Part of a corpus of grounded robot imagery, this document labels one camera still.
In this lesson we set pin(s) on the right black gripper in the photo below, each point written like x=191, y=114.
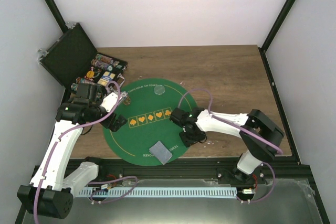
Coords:
x=187, y=142

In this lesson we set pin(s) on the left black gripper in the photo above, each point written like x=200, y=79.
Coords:
x=116, y=125

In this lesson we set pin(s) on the multicolour poker chip stack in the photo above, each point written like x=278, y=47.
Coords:
x=125, y=98

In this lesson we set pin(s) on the blue playing card deck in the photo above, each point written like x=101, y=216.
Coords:
x=159, y=151

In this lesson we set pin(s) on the clear dealer button disc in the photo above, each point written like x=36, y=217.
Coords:
x=159, y=89

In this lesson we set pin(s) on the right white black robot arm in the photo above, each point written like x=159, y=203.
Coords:
x=260, y=134

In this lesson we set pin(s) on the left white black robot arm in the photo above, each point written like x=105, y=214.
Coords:
x=50, y=192

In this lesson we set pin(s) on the round green poker mat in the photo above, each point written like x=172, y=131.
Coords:
x=148, y=121

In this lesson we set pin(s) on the card box in case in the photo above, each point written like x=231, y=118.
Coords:
x=108, y=76

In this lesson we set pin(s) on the light blue slotted strip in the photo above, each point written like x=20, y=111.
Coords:
x=162, y=192

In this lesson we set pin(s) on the black poker chip case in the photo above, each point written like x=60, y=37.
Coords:
x=74, y=55

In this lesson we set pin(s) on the black aluminium frame rail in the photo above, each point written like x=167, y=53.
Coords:
x=224, y=172

